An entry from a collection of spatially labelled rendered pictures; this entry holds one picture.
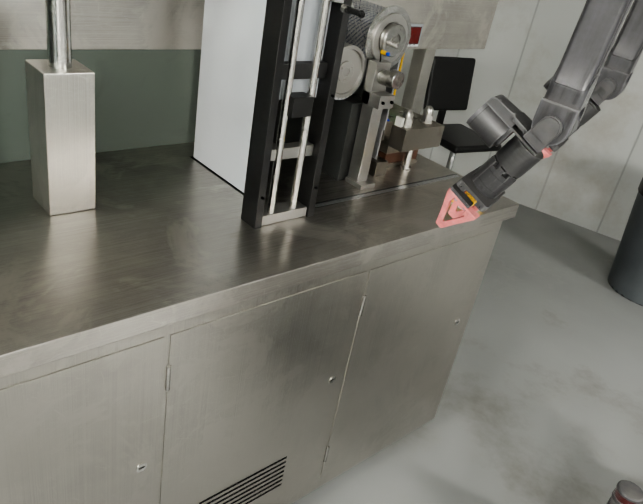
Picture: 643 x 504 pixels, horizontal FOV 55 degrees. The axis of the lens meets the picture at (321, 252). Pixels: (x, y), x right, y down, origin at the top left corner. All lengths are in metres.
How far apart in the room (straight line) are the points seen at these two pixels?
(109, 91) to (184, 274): 0.58
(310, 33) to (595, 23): 0.51
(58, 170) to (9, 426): 0.46
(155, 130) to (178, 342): 0.67
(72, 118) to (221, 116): 0.37
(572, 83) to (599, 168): 3.21
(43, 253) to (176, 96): 0.62
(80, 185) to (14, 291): 0.29
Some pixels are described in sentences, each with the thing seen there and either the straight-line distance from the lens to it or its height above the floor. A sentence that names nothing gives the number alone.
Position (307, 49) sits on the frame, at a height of 1.25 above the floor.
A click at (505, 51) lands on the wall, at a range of 4.23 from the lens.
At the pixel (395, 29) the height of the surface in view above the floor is 1.28.
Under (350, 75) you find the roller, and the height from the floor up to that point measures 1.17.
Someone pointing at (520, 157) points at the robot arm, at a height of 1.20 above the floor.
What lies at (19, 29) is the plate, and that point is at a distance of 1.44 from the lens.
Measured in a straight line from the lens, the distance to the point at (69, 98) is 1.21.
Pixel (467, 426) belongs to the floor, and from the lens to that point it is 2.33.
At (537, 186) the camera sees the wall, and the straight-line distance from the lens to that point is 4.31.
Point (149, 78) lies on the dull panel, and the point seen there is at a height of 1.07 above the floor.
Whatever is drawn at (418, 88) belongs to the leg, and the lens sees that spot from 2.49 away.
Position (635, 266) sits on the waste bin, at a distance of 3.52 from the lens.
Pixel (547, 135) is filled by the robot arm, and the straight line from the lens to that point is 1.00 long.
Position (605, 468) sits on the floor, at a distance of 2.44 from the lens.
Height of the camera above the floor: 1.49
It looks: 29 degrees down
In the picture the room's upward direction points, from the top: 11 degrees clockwise
